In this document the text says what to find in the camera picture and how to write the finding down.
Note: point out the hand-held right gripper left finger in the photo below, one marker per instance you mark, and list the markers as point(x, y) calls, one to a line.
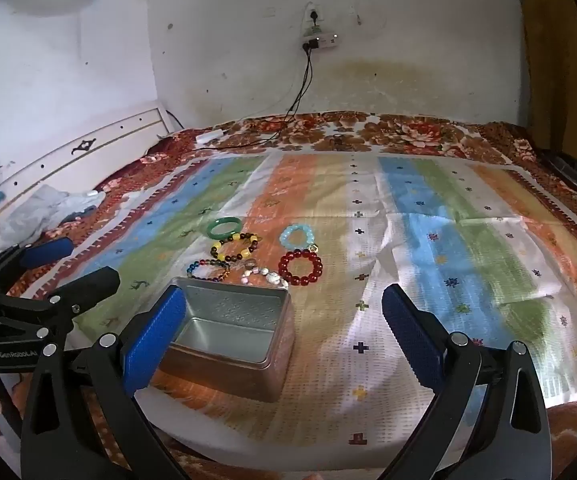
point(153, 340)

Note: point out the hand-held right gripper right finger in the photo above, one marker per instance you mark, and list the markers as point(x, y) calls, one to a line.
point(413, 340)

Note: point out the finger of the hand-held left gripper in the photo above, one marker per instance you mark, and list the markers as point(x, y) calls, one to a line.
point(48, 252)
point(88, 282)

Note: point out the silver metal tin box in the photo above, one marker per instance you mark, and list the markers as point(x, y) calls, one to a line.
point(228, 310)

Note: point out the green jade bangle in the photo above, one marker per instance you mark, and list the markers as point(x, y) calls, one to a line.
point(210, 230)

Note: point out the grey crumpled clothes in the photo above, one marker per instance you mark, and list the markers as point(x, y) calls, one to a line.
point(58, 205)

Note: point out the white wooden headboard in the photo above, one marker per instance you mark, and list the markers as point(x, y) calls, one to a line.
point(93, 155)

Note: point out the striped colourful blanket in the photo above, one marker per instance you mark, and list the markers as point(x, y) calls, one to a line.
point(418, 210)

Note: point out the white power strip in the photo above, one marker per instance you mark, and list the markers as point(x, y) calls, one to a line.
point(323, 41)

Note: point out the brown hanging garment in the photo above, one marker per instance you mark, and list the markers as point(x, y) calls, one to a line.
point(553, 60)

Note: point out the wall socket with plug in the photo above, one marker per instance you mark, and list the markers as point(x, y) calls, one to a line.
point(313, 15)

